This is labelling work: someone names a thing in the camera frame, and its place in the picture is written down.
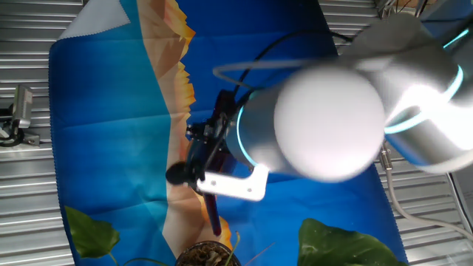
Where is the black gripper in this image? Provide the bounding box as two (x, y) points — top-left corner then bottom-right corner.
(186, 112), (232, 151)

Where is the white printed sign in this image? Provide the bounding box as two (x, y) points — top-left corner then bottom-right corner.
(452, 173), (473, 226)

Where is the blue landscape print cloth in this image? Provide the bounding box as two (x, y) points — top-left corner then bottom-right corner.
(49, 0), (407, 266)

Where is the large dark green leaf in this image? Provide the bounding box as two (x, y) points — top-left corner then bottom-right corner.
(297, 217), (409, 266)

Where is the small green leaf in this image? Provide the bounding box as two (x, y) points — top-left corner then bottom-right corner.
(64, 205), (122, 266)

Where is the dark red translucent watering can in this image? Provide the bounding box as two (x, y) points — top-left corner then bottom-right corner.
(183, 88), (239, 237)

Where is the thin green plant stem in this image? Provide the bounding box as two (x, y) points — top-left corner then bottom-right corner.
(224, 230), (240, 266)

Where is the thick grey robot cable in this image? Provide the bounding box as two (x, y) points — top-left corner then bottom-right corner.
(378, 142), (473, 243)

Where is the round plant pot with soil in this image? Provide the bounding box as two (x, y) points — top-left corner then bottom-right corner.
(174, 239), (243, 266)

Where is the silver camera on stand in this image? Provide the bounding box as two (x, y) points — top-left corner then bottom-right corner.
(13, 84), (34, 129)

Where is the black foam microphone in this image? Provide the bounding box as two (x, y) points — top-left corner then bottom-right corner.
(165, 161), (190, 186)

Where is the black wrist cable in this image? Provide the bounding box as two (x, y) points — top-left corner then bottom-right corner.
(199, 29), (354, 180)

